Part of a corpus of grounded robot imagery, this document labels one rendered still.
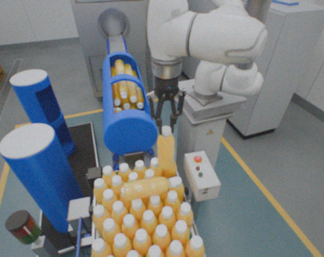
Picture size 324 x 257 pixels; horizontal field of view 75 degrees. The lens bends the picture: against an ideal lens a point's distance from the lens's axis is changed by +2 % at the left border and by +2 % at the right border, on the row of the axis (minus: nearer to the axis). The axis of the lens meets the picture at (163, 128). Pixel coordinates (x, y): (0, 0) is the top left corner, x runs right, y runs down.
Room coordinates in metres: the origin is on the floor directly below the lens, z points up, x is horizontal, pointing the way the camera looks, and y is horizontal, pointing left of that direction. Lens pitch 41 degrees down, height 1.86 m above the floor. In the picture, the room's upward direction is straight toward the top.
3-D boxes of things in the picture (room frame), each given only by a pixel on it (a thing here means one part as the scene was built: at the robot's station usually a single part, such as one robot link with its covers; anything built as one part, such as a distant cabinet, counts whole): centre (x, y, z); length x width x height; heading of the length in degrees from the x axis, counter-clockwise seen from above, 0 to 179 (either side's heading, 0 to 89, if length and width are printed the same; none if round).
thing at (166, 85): (0.59, -0.01, 1.52); 0.08 x 0.07 x 0.09; 102
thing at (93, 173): (0.66, 0.34, 0.95); 0.10 x 0.07 x 0.10; 102
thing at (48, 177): (0.87, 0.76, 0.59); 0.28 x 0.28 x 0.88
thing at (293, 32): (3.01, -0.87, 0.72); 2.15 x 0.54 x 1.45; 19
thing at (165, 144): (0.60, -0.01, 1.23); 0.07 x 0.07 x 0.19
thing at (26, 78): (1.62, 1.12, 1.03); 0.28 x 0.28 x 0.01
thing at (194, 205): (0.61, -0.17, 0.50); 0.04 x 0.04 x 1.00; 12
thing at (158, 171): (0.65, 0.04, 0.99); 0.07 x 0.07 x 0.19
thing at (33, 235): (0.29, 0.42, 1.18); 0.06 x 0.06 x 0.05
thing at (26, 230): (0.29, 0.42, 1.23); 0.06 x 0.06 x 0.04
